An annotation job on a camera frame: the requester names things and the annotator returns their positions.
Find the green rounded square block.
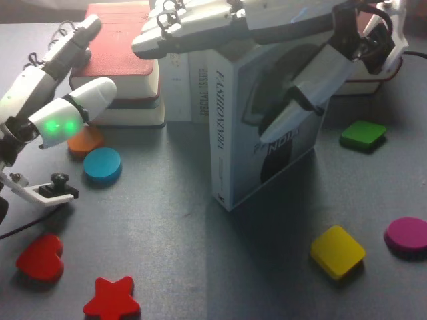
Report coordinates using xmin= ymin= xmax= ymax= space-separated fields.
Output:
xmin=339 ymin=119 xmax=388 ymax=151

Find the blue disc block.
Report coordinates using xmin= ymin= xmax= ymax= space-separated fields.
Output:
xmin=82 ymin=147 xmax=123 ymax=186

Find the magenta disc block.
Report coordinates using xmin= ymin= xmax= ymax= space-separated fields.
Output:
xmin=383 ymin=216 xmax=427 ymax=259

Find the special issue white book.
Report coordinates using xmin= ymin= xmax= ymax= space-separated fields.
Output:
xmin=188 ymin=49 xmax=214 ymax=125

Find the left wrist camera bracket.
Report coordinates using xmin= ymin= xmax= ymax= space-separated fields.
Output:
xmin=362 ymin=0 xmax=410 ymax=80

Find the red star block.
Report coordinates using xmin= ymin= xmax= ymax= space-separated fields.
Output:
xmin=82 ymin=275 xmax=141 ymax=320

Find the wrist camera black cable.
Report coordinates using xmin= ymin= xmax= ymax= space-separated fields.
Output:
xmin=0 ymin=206 xmax=59 ymax=239
xmin=402 ymin=49 xmax=427 ymax=60

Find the right wrist camera black cable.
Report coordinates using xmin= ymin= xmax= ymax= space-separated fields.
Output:
xmin=0 ymin=206 xmax=59 ymax=239

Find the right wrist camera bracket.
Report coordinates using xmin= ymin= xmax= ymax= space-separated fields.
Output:
xmin=0 ymin=171 xmax=80 ymax=205

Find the red heart block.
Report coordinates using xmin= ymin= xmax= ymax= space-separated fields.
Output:
xmin=15 ymin=233 xmax=65 ymax=283

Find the grey table cloth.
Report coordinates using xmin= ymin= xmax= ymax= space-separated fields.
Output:
xmin=0 ymin=0 xmax=427 ymax=320

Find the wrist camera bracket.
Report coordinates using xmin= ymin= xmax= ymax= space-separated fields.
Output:
xmin=0 ymin=171 xmax=80 ymax=205
xmin=362 ymin=0 xmax=410 ymax=80

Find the thick book maroon cover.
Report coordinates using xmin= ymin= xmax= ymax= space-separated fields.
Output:
xmin=87 ymin=96 xmax=167 ymax=129

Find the left wrist camera black cable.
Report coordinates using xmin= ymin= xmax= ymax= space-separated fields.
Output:
xmin=402 ymin=49 xmax=427 ymax=60

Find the orange hexagon block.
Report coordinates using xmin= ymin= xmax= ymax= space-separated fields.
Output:
xmin=66 ymin=125 xmax=105 ymax=159

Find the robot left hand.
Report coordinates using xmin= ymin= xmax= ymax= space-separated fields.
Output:
xmin=131 ymin=0 xmax=357 ymax=144

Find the Fashion India white book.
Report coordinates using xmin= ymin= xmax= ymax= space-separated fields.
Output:
xmin=209 ymin=41 xmax=331 ymax=213

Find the yellow rounded square block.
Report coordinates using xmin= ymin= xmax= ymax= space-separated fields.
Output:
xmin=309 ymin=225 xmax=367 ymax=281

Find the plain white spine book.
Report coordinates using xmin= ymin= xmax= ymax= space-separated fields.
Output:
xmin=148 ymin=0 xmax=193 ymax=123

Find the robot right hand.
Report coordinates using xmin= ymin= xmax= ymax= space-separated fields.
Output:
xmin=0 ymin=15 xmax=119 ymax=167

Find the red book embossed emblem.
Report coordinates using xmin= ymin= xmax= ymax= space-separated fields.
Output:
xmin=69 ymin=3 xmax=161 ymax=101

